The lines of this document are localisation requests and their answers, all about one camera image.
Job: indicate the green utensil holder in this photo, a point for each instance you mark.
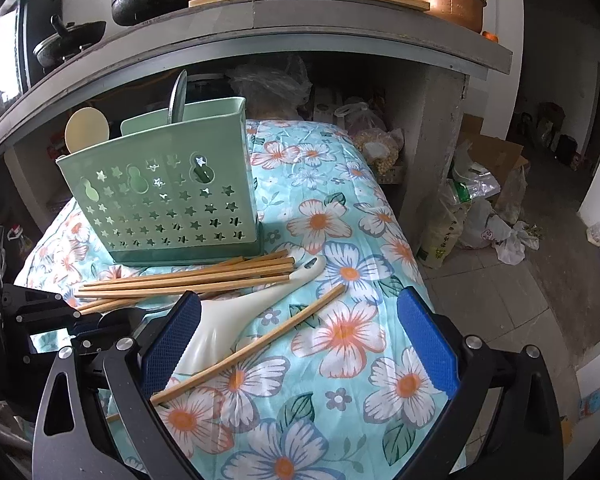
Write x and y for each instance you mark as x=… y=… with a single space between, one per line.
x=170 y=220

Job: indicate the small white spoon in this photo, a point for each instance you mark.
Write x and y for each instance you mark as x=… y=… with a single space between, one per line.
x=86 y=130

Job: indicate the small orange fruit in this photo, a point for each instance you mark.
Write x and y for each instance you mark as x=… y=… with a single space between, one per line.
x=490 y=36

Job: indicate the copper pot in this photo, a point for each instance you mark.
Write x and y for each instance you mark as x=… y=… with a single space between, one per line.
x=450 y=5

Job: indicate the long wooden chopstick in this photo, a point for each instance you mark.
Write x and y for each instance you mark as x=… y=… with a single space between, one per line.
x=280 y=325

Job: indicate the crumpled white plastic bag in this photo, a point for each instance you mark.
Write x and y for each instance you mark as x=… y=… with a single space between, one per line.
x=500 y=240

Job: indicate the rice sack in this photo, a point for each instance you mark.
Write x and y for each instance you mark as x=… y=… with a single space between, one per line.
x=445 y=240

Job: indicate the grey concrete kitchen counter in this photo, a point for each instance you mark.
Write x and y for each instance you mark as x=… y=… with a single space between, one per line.
x=330 y=27

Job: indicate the bag of soybeans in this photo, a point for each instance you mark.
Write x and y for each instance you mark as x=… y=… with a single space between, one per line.
x=380 y=155

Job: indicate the bundle of wooden chopsticks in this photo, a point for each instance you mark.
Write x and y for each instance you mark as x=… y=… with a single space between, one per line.
x=180 y=280

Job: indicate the white carton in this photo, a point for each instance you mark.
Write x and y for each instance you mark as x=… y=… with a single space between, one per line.
x=327 y=105

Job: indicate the black wok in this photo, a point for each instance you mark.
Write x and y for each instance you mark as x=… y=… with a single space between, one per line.
x=70 y=45

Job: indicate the floral blanket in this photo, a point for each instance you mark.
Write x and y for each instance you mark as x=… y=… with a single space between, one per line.
x=330 y=410

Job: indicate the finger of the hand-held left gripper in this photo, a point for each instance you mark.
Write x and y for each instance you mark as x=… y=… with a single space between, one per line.
x=40 y=310
x=107 y=330

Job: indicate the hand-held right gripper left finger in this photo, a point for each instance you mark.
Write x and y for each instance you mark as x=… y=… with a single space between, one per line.
x=172 y=340

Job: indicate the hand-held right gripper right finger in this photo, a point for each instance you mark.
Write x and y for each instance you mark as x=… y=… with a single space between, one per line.
x=427 y=340

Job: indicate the bag of yellow noodles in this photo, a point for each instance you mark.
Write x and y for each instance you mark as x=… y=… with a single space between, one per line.
x=275 y=95

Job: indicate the pink plastic bag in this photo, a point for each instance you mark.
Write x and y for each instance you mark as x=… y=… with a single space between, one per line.
x=362 y=117

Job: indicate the metal spoon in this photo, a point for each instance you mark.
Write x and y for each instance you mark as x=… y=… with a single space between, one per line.
x=178 y=100

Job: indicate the cardboard box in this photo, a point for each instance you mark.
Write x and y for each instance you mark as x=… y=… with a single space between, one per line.
x=500 y=152

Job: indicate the white rice paddle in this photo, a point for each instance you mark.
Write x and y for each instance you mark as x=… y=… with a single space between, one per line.
x=230 y=320

